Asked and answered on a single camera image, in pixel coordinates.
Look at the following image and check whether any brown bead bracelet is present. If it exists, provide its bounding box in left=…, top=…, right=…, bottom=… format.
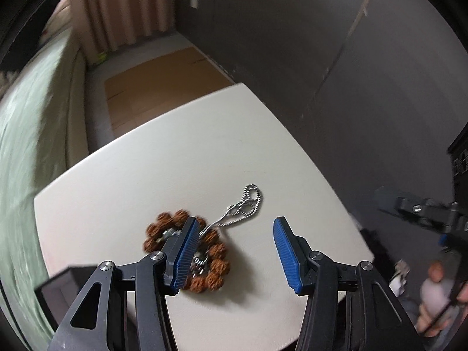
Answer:
left=142, top=209, right=232, bottom=294

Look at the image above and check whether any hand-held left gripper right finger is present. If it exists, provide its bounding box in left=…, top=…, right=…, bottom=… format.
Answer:
left=273, top=216, right=428, bottom=351

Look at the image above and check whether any black box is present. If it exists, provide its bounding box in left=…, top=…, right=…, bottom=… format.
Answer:
left=34, top=265, right=99, bottom=335

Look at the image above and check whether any silver chain necklace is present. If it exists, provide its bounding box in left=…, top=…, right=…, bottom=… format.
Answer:
left=199, top=184, right=263, bottom=235

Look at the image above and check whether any white crumpled paper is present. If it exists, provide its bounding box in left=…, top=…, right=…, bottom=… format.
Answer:
left=389, top=259, right=412, bottom=296

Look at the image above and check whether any person's right hand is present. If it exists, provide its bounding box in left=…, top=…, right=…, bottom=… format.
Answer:
left=416, top=259, right=468, bottom=338

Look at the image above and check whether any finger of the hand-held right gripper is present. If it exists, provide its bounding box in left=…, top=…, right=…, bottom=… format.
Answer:
left=375, top=186, right=457, bottom=235

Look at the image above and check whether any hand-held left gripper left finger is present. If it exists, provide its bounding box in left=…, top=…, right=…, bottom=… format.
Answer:
left=47, top=216, right=201, bottom=351

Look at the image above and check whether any flat brown cardboard sheet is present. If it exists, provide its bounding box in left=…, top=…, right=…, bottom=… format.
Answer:
left=104, top=46, right=235, bottom=137

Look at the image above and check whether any cream bed base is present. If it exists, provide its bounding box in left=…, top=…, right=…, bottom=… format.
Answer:
left=63, top=42, right=90, bottom=171

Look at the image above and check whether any green bed blanket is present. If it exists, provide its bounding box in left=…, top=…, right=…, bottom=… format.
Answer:
left=0, top=31, right=79, bottom=340

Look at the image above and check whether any pink curtain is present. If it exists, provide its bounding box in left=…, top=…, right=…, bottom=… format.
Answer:
left=68, top=0, right=179, bottom=55

